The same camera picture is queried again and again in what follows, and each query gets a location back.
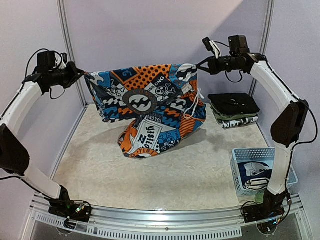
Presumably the black garment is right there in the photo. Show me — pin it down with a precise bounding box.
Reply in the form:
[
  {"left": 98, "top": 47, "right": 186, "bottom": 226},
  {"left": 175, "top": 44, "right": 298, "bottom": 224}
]
[{"left": 207, "top": 93, "right": 260, "bottom": 115}]

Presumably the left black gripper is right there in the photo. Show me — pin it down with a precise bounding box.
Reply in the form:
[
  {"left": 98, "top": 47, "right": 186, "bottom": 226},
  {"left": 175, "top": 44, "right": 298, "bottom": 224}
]
[{"left": 49, "top": 60, "right": 84, "bottom": 88}]

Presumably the aluminium front rail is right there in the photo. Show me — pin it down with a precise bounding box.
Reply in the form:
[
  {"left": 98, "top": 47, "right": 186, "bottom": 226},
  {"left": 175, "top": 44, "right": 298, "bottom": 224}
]
[{"left": 22, "top": 194, "right": 313, "bottom": 240}]

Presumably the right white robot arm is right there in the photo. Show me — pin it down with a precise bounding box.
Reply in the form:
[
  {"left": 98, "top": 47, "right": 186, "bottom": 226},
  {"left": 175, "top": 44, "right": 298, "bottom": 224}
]
[{"left": 197, "top": 35, "right": 309, "bottom": 218}]

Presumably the aluminium frame post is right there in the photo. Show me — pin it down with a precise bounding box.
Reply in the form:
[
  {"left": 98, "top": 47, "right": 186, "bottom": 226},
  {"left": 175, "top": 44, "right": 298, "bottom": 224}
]
[
  {"left": 246, "top": 0, "right": 275, "bottom": 101},
  {"left": 56, "top": 0, "right": 88, "bottom": 107}
]

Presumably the light blue plastic basket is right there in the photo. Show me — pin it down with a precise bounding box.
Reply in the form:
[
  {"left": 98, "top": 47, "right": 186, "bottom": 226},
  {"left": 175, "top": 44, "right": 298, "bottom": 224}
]
[{"left": 230, "top": 147, "right": 300, "bottom": 198}]

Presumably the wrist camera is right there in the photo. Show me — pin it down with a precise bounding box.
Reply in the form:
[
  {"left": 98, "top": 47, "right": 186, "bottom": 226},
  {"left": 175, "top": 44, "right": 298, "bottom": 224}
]
[
  {"left": 36, "top": 51, "right": 56, "bottom": 74},
  {"left": 228, "top": 35, "right": 250, "bottom": 57}
]

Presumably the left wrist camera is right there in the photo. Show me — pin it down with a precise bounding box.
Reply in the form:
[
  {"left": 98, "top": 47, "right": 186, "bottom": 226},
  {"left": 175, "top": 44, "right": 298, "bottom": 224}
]
[{"left": 36, "top": 51, "right": 56, "bottom": 74}]

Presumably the folded black white shirt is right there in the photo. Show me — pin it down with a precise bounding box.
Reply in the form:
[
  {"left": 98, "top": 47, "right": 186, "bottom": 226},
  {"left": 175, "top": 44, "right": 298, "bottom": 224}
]
[{"left": 217, "top": 116, "right": 259, "bottom": 129}]

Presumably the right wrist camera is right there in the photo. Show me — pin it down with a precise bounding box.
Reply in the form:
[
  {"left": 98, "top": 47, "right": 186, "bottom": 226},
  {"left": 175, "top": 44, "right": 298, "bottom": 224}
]
[{"left": 228, "top": 35, "right": 250, "bottom": 57}]

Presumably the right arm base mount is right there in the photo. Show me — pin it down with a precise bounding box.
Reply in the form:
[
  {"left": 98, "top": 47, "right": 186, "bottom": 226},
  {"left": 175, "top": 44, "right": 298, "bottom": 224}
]
[{"left": 240, "top": 200, "right": 285, "bottom": 223}]

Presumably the right aluminium frame post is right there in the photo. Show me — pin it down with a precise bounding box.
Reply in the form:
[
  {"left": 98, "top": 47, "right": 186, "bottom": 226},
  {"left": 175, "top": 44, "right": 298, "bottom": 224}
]
[{"left": 246, "top": 0, "right": 275, "bottom": 101}]

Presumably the white striped cloth in basket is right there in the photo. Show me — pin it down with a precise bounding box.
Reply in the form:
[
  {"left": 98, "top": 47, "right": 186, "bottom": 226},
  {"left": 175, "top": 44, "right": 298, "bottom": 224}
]
[{"left": 238, "top": 161, "right": 272, "bottom": 191}]

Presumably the left aluminium frame post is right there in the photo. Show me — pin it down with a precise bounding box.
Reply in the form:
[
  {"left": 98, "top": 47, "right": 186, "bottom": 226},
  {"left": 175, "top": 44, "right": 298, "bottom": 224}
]
[{"left": 56, "top": 0, "right": 88, "bottom": 107}]

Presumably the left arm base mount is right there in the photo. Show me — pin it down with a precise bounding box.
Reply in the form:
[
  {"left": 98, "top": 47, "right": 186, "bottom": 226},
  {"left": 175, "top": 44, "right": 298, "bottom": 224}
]
[{"left": 44, "top": 197, "right": 93, "bottom": 223}]

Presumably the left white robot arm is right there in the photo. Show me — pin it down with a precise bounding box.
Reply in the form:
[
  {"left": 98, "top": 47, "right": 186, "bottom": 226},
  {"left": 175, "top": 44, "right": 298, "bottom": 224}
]
[{"left": 0, "top": 48, "right": 86, "bottom": 217}]

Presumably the blue orange patterned cloth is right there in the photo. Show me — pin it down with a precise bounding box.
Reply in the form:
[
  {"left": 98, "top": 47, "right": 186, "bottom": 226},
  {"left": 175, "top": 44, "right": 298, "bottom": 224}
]
[{"left": 84, "top": 63, "right": 207, "bottom": 159}]

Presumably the folded green shirt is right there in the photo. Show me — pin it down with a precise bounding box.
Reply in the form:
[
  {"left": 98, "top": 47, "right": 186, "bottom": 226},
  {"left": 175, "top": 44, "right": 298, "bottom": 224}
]
[{"left": 211, "top": 107, "right": 258, "bottom": 121}]

